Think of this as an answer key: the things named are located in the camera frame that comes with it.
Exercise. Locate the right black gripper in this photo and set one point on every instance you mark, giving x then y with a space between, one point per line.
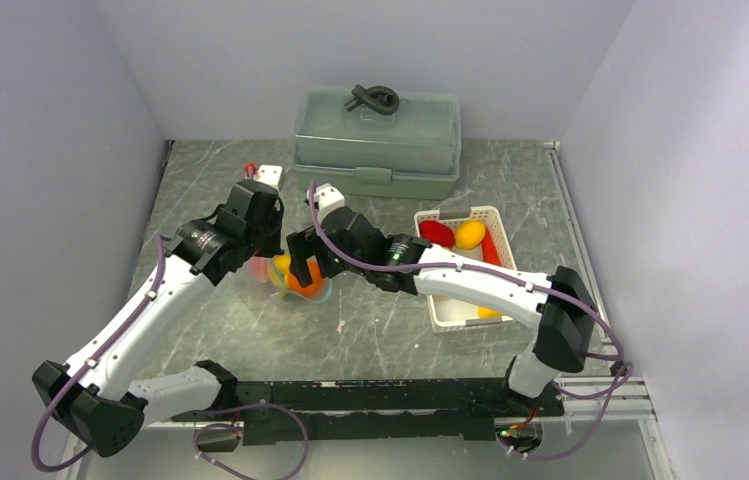
303 245

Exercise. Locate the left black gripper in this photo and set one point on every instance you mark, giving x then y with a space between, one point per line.
274 246

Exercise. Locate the yellow apple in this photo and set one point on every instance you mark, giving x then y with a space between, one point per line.
279 270

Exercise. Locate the clear zip top bag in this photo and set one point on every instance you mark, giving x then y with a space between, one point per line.
321 297

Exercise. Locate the orange tangerine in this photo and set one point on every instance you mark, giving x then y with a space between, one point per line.
311 290

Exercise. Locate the pink peach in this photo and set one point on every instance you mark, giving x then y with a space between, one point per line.
259 268

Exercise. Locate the white perforated plastic basket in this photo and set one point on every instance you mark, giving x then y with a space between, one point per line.
450 315

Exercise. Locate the red orange carrot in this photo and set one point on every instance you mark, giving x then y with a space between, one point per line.
489 251

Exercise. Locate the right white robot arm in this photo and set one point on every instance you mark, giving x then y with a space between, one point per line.
557 306

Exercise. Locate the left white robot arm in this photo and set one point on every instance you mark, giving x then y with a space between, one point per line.
96 394

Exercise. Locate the red bell pepper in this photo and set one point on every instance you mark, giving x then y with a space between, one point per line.
437 233

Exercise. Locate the green plastic storage box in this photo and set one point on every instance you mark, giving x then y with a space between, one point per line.
409 146

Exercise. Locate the yellow lemon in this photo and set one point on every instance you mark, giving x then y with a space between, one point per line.
469 234

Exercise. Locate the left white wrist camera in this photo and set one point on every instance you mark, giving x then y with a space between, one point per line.
264 173

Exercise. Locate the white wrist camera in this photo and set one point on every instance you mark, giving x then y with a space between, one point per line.
326 199
264 173

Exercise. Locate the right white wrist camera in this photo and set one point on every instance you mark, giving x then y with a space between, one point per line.
326 199

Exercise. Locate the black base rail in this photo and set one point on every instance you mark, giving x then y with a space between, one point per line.
473 409

